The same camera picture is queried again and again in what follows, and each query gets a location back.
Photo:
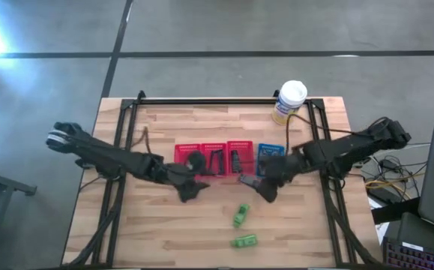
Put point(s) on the blue plastic slotted basket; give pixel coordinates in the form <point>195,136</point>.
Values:
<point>258,148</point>

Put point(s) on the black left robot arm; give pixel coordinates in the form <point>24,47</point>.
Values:
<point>100,157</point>

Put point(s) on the dark grey toiletry bottle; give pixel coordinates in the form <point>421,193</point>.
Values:
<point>265,151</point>

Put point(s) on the green plastic travel bottle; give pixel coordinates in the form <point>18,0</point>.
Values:
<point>244,241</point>
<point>241,215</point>

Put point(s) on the Lysol wipes canister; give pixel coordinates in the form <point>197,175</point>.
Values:
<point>289,101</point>

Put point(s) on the black aluminium rig frame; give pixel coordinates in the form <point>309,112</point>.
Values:
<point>220,101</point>

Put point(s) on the black equipment case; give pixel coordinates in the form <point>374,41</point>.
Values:
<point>404,228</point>

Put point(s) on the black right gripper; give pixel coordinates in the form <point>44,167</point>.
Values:
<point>280,168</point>

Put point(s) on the grey roll-on bottle with label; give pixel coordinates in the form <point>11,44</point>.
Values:
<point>277,150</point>

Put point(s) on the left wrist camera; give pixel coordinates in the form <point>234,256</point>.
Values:
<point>196,162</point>

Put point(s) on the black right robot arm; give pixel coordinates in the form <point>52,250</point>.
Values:
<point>351,146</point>

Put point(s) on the backlit computer keyboard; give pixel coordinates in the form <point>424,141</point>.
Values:
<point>415,257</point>

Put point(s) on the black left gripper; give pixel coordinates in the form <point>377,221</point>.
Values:
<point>179,176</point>

